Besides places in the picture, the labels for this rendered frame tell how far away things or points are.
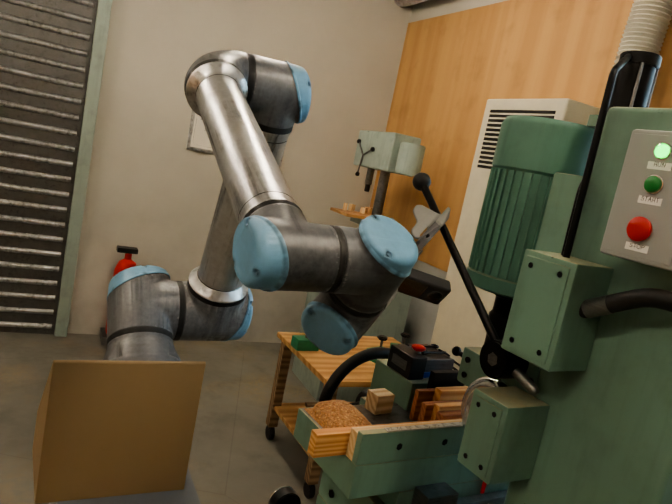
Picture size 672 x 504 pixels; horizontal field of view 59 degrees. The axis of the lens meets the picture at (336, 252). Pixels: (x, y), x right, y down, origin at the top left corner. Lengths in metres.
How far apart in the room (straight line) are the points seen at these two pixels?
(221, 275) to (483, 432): 0.76
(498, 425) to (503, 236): 0.33
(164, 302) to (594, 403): 0.97
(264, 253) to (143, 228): 3.24
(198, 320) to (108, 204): 2.45
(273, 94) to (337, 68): 3.01
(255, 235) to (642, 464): 0.57
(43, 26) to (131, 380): 2.72
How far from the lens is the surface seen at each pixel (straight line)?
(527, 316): 0.87
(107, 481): 1.48
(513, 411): 0.90
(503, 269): 1.07
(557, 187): 1.02
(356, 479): 1.03
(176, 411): 1.43
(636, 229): 0.80
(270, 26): 4.07
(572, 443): 0.95
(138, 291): 1.48
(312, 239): 0.73
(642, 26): 2.73
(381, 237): 0.77
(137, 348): 1.40
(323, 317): 0.84
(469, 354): 1.17
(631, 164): 0.83
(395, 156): 3.36
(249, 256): 0.72
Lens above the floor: 1.37
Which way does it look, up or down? 9 degrees down
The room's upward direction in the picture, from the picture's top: 11 degrees clockwise
